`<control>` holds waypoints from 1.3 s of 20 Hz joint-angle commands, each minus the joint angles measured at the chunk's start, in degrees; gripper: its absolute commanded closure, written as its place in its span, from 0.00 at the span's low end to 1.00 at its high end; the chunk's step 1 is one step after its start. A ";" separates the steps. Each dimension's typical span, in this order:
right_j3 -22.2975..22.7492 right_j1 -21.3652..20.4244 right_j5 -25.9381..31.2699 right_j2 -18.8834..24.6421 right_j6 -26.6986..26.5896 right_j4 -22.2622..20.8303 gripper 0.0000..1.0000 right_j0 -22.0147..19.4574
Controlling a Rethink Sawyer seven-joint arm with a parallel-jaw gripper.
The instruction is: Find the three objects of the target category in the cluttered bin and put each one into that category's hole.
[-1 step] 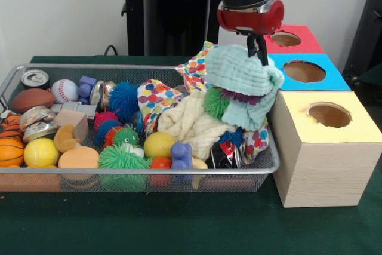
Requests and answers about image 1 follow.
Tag white baseball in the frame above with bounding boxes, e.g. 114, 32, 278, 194
50, 79, 80, 103

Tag brown toy football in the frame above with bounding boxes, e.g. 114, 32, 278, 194
11, 88, 56, 115

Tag dark green side table cloth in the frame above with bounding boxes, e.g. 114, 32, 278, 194
356, 63, 382, 87

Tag black chair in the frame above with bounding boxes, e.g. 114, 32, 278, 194
341, 0, 382, 78

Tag green spiky toy with eyes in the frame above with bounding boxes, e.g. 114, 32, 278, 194
98, 143, 153, 170

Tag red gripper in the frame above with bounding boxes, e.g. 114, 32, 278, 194
217, 0, 285, 67

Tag silver drink can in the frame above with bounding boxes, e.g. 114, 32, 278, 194
21, 69, 51, 90

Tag mint green muslin cloth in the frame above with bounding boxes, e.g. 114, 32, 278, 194
205, 44, 285, 132

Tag wooden box with three holes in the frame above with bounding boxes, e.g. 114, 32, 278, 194
262, 24, 382, 208

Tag shallow clear mesh bin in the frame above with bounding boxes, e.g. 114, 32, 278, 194
0, 63, 281, 193

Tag purple toy block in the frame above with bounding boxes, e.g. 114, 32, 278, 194
170, 143, 193, 170

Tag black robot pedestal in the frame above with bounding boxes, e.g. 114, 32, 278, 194
115, 0, 227, 57

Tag orange toy basketball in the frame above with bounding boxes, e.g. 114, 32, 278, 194
0, 137, 25, 168

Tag yellow ball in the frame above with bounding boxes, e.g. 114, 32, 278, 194
23, 137, 60, 167

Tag cream yellow cloth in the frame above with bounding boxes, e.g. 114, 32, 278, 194
157, 90, 236, 160

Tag green spiky ball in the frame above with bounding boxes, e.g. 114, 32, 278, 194
203, 87, 230, 120

